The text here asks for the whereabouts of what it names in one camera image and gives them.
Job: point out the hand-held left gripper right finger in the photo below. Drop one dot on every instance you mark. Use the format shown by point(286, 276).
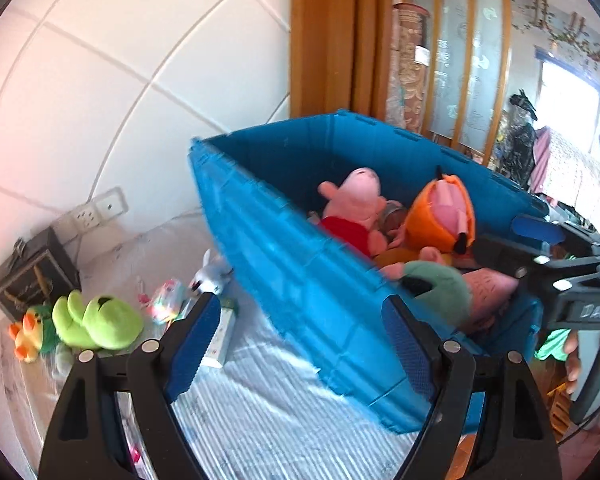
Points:
point(405, 342)

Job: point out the striped white tablecloth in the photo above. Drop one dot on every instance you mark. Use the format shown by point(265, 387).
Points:
point(260, 410)

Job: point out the white cardboard box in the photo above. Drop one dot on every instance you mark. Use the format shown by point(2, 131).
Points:
point(221, 335)

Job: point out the white wall socket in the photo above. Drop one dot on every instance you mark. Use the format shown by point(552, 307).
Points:
point(87, 217)
point(111, 205)

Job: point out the wall vine decoration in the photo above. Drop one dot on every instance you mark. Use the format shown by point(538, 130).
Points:
point(575, 35)

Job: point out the black clothes on stand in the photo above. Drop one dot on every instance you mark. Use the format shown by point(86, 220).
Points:
point(520, 145)

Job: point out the dark green plush toy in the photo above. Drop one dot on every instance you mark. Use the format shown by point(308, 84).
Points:
point(445, 285)

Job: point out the orange plush toy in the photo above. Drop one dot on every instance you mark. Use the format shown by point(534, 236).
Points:
point(430, 210)

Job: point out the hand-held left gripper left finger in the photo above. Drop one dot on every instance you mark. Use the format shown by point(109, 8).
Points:
point(197, 342)

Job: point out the pink striped cloth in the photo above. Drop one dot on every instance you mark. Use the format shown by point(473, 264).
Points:
point(575, 170)

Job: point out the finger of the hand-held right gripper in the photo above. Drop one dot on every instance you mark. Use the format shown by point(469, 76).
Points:
point(535, 228)
point(505, 255)

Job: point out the white bunny toy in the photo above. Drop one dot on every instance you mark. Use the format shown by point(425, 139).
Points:
point(210, 275)

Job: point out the brown patterned rolled carpet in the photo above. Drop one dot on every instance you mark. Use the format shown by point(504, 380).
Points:
point(411, 70)

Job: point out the green cloth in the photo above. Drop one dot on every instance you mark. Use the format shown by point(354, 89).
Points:
point(552, 345)

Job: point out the pink packet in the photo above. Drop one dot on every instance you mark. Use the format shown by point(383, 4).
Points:
point(167, 300)

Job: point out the pink plush pillow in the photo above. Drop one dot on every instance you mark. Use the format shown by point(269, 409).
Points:
point(490, 287)

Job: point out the pink pig plush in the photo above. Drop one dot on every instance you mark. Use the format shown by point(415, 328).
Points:
point(355, 200)

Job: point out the person's right hand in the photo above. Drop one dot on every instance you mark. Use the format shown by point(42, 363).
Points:
point(572, 360)

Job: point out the window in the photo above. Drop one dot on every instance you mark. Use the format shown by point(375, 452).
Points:
point(565, 100)

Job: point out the black box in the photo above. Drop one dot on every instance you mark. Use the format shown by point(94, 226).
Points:
point(35, 270)

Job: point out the pale rolled carpet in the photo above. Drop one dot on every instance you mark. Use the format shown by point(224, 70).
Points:
point(395, 95)

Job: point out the light green frog plush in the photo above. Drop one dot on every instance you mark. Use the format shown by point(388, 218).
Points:
point(105, 320)

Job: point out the blue plastic crate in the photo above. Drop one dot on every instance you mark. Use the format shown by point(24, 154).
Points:
point(290, 270)

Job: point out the wooden glass partition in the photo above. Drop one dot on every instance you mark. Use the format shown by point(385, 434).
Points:
point(480, 60)

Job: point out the wooden door frame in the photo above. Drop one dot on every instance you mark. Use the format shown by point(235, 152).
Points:
point(330, 35)

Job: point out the yellow duck plush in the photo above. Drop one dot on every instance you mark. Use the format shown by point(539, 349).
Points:
point(27, 335)

